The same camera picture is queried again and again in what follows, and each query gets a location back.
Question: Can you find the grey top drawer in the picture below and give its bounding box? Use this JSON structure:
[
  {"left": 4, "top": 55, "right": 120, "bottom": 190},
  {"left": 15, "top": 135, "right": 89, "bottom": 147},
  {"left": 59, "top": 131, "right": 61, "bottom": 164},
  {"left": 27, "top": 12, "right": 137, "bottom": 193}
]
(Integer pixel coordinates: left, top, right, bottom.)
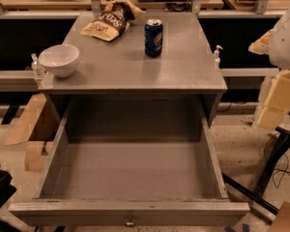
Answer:
[{"left": 10, "top": 97, "right": 249, "bottom": 226}]

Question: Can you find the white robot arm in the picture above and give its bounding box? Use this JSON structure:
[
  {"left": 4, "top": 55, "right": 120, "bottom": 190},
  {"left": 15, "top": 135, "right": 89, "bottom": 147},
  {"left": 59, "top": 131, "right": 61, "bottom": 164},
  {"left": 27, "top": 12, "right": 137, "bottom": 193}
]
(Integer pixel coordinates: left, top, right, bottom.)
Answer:
[{"left": 248, "top": 8, "right": 290, "bottom": 70}]

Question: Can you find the right pump dispenser bottle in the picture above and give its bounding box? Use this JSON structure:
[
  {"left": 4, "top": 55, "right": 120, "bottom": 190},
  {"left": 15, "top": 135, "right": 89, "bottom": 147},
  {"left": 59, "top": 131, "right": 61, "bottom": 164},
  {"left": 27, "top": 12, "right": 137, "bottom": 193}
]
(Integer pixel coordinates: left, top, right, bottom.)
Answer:
[{"left": 214, "top": 44, "right": 223, "bottom": 69}]

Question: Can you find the pump dispenser bottle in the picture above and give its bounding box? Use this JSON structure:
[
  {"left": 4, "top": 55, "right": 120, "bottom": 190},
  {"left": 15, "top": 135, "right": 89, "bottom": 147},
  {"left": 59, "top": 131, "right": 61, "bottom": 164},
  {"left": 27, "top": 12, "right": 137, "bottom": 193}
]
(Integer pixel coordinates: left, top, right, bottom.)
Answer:
[
  {"left": 31, "top": 53, "right": 44, "bottom": 77},
  {"left": 214, "top": 44, "right": 223, "bottom": 69}
]

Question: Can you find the black office chair right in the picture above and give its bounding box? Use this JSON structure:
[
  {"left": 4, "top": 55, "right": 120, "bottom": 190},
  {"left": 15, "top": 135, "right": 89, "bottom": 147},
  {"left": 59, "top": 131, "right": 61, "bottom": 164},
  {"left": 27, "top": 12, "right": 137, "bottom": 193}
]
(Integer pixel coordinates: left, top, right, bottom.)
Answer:
[{"left": 222, "top": 112, "right": 290, "bottom": 215}]

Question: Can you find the blue soda can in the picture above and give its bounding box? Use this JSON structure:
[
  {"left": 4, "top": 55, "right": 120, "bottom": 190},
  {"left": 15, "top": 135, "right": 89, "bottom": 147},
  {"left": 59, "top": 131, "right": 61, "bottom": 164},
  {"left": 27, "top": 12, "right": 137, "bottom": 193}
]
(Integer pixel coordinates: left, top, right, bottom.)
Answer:
[{"left": 144, "top": 18, "right": 163, "bottom": 56}]

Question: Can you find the grey cabinet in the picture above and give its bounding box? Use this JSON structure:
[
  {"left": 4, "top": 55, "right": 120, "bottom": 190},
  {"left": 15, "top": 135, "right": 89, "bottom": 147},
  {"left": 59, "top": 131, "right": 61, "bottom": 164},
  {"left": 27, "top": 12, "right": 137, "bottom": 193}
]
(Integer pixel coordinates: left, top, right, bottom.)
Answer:
[{"left": 39, "top": 11, "right": 227, "bottom": 122}]

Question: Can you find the brown chip bag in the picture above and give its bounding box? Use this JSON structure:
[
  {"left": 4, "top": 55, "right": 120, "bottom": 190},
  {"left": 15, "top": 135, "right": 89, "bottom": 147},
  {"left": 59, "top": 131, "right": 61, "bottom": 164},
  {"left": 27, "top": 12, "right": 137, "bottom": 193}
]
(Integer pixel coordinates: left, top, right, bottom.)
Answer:
[{"left": 80, "top": 0, "right": 144, "bottom": 42}]

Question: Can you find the white ceramic bowl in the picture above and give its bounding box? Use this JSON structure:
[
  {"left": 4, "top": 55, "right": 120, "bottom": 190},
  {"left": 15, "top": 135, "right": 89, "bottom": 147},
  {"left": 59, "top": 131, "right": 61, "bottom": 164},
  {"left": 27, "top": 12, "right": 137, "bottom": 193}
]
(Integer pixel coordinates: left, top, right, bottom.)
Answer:
[{"left": 39, "top": 44, "right": 80, "bottom": 77}]

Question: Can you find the left pump dispenser bottle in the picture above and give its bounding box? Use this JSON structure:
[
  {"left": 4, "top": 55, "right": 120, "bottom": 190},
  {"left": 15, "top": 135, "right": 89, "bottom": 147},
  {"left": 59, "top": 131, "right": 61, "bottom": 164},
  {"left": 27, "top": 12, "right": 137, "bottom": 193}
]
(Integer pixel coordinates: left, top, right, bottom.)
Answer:
[{"left": 31, "top": 53, "right": 44, "bottom": 77}]

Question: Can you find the cardboard box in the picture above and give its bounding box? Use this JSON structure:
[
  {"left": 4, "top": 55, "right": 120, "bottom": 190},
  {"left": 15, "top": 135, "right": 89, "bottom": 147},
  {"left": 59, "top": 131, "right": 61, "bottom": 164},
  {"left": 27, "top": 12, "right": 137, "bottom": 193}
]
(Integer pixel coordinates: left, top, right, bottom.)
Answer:
[{"left": 5, "top": 94, "right": 59, "bottom": 172}]

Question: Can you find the black floor cable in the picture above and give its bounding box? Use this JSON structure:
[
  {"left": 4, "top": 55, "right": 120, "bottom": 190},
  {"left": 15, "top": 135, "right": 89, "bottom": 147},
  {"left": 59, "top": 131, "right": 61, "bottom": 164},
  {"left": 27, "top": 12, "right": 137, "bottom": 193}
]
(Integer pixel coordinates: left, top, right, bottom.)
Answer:
[{"left": 263, "top": 132, "right": 290, "bottom": 189}]

